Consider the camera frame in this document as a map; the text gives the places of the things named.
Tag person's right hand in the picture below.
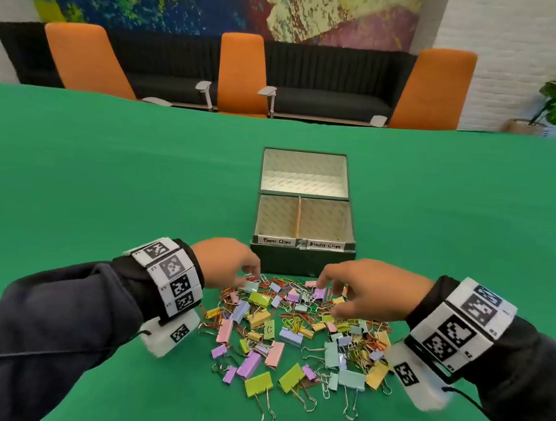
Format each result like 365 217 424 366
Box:
313 254 438 329

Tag person's left hand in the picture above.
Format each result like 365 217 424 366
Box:
187 234 264 295

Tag dark green divided box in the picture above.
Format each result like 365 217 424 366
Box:
247 146 366 282

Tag person's right forearm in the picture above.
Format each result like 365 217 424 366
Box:
394 271 556 421

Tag person's left forearm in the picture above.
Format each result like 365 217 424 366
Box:
0 222 210 421

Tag left wrist marker band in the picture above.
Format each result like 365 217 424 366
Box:
118 233 209 322

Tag wrist marker band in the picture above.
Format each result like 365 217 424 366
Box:
404 272 521 383
118 233 209 322

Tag right wrist marker band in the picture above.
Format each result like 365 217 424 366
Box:
404 272 521 383

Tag green table cloth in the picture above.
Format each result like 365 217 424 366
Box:
0 83 556 421

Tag black bench sofa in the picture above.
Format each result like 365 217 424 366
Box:
0 13 418 128

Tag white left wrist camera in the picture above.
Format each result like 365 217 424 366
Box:
136 304 202 361

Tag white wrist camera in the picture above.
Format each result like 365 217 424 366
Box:
379 338 457 414
136 304 202 361

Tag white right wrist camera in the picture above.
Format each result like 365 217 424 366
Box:
379 338 457 414

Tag black left camera cable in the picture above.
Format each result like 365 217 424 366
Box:
0 316 152 382

